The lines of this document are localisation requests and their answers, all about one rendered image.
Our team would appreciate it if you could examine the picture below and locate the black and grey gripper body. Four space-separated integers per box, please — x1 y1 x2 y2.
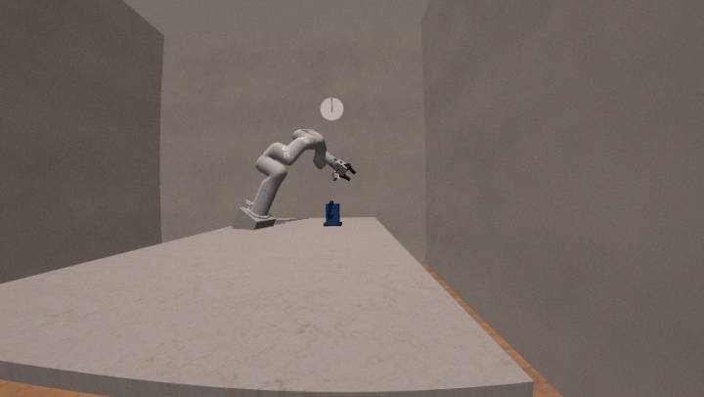
332 159 349 176

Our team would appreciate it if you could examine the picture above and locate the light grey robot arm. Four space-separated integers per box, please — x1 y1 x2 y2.
246 129 338 219

